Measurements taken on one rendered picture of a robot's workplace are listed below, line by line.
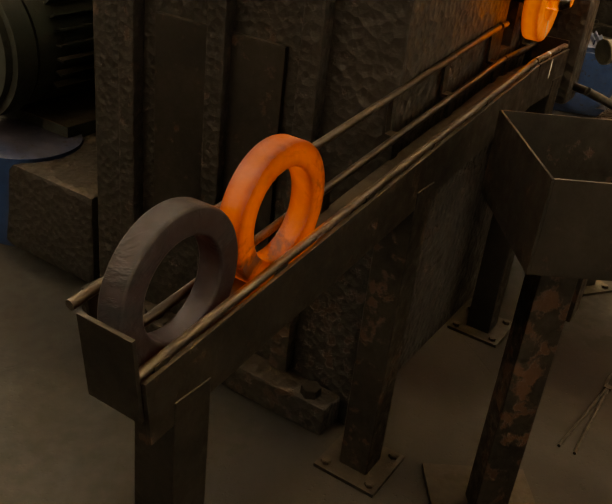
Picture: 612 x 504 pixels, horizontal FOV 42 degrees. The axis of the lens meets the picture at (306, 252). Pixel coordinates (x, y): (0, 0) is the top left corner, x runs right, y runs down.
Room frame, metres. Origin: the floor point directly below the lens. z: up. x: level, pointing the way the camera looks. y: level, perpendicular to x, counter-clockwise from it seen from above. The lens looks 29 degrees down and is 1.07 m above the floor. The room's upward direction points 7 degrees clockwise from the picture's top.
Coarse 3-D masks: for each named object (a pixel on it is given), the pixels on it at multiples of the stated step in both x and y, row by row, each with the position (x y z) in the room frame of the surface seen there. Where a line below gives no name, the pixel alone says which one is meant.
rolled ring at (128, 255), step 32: (160, 224) 0.66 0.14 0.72; (192, 224) 0.70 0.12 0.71; (224, 224) 0.74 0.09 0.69; (128, 256) 0.64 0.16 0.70; (160, 256) 0.66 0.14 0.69; (224, 256) 0.75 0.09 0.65; (128, 288) 0.62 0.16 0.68; (192, 288) 0.75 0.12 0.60; (224, 288) 0.75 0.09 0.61; (128, 320) 0.62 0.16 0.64; (192, 320) 0.72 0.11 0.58
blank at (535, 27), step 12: (528, 0) 1.58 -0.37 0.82; (540, 0) 1.57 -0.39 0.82; (528, 12) 1.57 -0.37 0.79; (540, 12) 1.57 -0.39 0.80; (552, 12) 1.65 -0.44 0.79; (528, 24) 1.58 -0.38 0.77; (540, 24) 1.59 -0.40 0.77; (552, 24) 1.67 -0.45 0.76; (528, 36) 1.60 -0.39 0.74; (540, 36) 1.61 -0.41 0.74
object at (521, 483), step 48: (528, 144) 1.17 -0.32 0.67; (576, 144) 1.18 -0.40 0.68; (528, 192) 0.97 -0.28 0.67; (576, 192) 0.91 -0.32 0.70; (528, 240) 0.93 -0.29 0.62; (576, 240) 0.92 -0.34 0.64; (528, 288) 1.07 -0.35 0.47; (528, 336) 1.04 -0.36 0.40; (528, 384) 1.04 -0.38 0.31; (528, 432) 1.05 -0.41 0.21; (432, 480) 1.12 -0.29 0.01; (480, 480) 1.05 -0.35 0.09
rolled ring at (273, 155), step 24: (264, 144) 0.84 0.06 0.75; (288, 144) 0.85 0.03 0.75; (312, 144) 0.89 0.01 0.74; (240, 168) 0.81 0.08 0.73; (264, 168) 0.81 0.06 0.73; (288, 168) 0.91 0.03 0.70; (312, 168) 0.90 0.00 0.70; (240, 192) 0.79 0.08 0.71; (264, 192) 0.81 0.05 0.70; (312, 192) 0.90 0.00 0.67; (240, 216) 0.78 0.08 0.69; (288, 216) 0.91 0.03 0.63; (312, 216) 0.91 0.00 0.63; (240, 240) 0.77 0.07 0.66; (288, 240) 0.88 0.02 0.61; (240, 264) 0.78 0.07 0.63; (264, 264) 0.82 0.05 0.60
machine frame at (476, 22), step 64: (128, 0) 1.51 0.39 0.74; (192, 0) 1.47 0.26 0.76; (256, 0) 1.40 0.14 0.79; (320, 0) 1.30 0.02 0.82; (384, 0) 1.28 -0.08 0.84; (448, 0) 1.37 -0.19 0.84; (128, 64) 1.51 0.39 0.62; (192, 64) 1.46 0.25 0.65; (256, 64) 1.38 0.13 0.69; (320, 64) 1.30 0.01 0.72; (384, 64) 1.27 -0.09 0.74; (512, 64) 1.73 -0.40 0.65; (128, 128) 1.51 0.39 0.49; (192, 128) 1.45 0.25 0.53; (256, 128) 1.38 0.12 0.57; (320, 128) 1.32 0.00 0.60; (128, 192) 1.51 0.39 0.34; (192, 192) 1.45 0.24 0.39; (448, 192) 1.53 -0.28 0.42; (192, 256) 1.46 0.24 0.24; (448, 256) 1.61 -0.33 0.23; (320, 320) 1.30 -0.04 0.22; (256, 384) 1.29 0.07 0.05; (320, 384) 1.29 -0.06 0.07
